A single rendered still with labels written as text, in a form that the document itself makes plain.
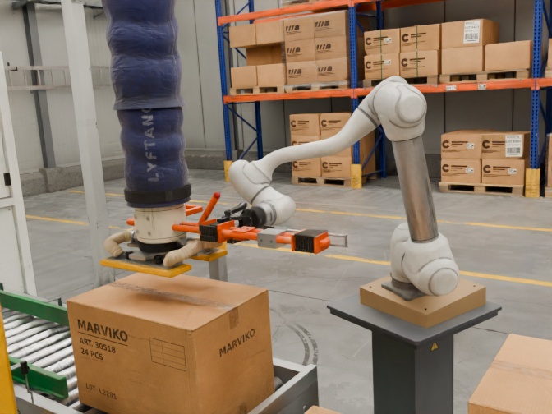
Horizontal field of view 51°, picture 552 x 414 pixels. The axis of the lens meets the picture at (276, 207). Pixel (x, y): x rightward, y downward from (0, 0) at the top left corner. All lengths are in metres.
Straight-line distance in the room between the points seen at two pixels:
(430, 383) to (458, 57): 6.91
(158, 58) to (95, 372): 1.10
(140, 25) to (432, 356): 1.63
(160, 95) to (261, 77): 8.66
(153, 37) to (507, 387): 1.38
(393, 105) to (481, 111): 8.33
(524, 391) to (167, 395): 1.07
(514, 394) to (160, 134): 1.25
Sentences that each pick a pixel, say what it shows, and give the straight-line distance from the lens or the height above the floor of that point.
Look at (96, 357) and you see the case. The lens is 2.17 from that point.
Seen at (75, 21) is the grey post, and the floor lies 2.24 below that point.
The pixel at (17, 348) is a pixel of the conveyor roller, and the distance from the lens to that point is 3.00.
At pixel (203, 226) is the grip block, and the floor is 1.22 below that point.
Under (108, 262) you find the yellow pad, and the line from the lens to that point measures 2.07.
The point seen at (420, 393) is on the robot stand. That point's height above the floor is 0.44.
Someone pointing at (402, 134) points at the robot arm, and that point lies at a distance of 1.95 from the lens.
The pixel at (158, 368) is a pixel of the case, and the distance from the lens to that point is 1.94.
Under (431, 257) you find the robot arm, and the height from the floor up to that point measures 1.04.
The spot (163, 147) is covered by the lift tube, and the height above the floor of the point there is 1.47.
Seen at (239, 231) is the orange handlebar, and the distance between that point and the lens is 1.78.
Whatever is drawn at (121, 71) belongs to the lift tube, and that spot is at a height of 1.72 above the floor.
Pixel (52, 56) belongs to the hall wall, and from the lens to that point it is 12.17.
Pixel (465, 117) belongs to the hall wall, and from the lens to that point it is 10.28.
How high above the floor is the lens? 1.63
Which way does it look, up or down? 11 degrees down
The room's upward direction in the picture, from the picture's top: 3 degrees counter-clockwise
